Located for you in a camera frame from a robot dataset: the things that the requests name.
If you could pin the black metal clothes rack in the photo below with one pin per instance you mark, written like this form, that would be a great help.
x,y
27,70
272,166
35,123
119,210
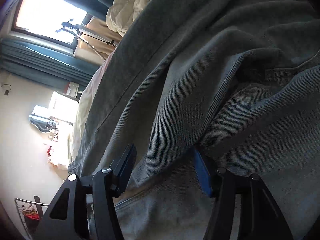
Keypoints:
x,y
30,213

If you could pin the beige hanging sweater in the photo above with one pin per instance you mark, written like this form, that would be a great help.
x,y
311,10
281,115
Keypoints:
x,y
102,29

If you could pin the silver tripod stand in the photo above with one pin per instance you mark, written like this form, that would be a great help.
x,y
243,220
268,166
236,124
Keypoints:
x,y
79,30

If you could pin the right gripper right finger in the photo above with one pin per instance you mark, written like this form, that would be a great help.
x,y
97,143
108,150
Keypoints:
x,y
244,208

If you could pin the blue denim jeans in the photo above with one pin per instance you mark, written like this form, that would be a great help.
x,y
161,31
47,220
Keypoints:
x,y
237,79

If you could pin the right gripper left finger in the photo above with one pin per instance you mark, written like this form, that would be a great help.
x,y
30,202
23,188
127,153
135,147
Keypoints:
x,y
81,198

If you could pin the pastel pink duvet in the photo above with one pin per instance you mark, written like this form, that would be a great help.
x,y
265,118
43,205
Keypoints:
x,y
84,106

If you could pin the cream puffer jacket pile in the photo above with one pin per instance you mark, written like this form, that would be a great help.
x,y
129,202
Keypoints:
x,y
123,13

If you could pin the white vanity desk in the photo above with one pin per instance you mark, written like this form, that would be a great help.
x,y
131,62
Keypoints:
x,y
59,147

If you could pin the teal curtain left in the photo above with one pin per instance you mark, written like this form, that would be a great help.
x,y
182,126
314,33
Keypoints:
x,y
43,65

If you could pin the black wall plug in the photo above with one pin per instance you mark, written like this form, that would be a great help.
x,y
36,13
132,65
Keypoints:
x,y
7,88

